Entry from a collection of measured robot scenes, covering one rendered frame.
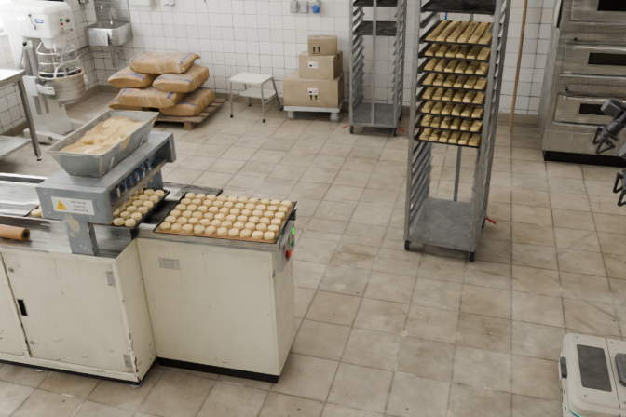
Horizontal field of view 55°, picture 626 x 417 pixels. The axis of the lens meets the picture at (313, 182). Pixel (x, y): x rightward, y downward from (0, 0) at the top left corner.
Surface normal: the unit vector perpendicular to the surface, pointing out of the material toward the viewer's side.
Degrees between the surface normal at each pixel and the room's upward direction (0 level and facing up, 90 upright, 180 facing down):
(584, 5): 90
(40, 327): 90
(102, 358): 90
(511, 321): 0
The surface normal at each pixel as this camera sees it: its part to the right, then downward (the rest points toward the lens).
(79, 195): -0.23, 0.43
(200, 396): -0.03, -0.90
